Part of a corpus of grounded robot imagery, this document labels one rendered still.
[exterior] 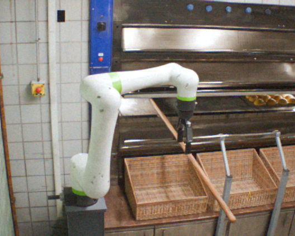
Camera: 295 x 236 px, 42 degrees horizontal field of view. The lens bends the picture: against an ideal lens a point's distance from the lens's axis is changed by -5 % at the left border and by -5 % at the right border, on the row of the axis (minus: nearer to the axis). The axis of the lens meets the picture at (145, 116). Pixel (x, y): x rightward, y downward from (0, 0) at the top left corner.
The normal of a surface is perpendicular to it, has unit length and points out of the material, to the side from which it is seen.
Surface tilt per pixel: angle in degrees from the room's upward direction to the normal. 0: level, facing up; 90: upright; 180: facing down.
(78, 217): 90
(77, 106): 90
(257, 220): 90
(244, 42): 70
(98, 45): 90
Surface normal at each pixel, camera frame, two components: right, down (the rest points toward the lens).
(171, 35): 0.22, 0.04
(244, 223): 0.22, 0.39
